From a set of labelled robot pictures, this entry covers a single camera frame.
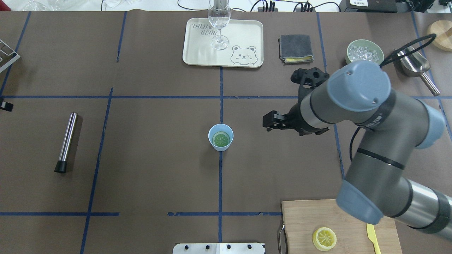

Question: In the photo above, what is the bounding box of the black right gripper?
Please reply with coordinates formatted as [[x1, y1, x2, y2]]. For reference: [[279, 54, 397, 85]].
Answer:
[[262, 68, 330, 136]]

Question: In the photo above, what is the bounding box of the yellow lemon slice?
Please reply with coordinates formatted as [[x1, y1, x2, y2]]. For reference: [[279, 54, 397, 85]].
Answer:
[[312, 227, 337, 252]]

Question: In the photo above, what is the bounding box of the light blue plastic cup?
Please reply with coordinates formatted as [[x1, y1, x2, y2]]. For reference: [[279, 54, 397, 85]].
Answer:
[[208, 123, 234, 152]]

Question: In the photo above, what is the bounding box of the wooden cup tree stand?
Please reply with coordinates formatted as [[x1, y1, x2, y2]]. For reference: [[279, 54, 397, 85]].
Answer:
[[427, 20, 452, 52]]

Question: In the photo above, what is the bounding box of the cream bear serving tray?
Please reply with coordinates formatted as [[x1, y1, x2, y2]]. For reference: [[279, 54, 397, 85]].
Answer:
[[182, 18, 264, 68]]

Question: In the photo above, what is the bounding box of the white wire cup rack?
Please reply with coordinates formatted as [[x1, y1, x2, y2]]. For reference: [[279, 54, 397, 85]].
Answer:
[[0, 40, 20, 72]]

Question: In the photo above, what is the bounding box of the green bowl of ice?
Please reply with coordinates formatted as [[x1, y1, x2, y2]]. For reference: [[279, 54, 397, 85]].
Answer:
[[345, 39, 385, 65]]

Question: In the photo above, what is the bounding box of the steel muddler black tip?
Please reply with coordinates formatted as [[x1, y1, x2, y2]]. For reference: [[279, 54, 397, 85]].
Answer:
[[54, 111, 78, 174]]

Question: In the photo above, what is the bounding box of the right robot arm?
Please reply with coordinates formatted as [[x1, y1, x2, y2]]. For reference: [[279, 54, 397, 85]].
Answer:
[[263, 34, 452, 241]]

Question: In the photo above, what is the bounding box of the clear wine glass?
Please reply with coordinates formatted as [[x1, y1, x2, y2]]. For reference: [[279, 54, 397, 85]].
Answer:
[[208, 0, 231, 50]]

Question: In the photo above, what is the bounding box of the yellow plastic knife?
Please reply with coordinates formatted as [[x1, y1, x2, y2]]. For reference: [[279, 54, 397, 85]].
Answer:
[[366, 223, 381, 254]]

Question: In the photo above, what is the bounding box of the bamboo cutting board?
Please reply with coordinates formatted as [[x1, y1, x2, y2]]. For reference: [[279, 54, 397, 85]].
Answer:
[[278, 199, 403, 254]]

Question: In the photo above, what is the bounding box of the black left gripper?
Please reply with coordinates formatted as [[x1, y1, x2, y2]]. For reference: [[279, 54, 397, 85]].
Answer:
[[0, 101, 13, 111]]

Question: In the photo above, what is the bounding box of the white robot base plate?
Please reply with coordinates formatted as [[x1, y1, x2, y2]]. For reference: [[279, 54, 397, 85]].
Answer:
[[172, 242, 266, 254]]

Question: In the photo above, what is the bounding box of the steel ice scoop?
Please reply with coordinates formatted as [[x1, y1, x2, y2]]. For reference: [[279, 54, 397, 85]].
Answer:
[[397, 46, 441, 96]]

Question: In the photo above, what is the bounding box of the green lime slice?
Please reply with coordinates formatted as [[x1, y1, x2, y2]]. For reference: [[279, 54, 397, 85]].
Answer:
[[212, 131, 231, 147]]

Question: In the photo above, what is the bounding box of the grey folded cloth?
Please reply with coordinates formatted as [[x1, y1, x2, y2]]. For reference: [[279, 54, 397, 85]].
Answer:
[[278, 34, 314, 64]]

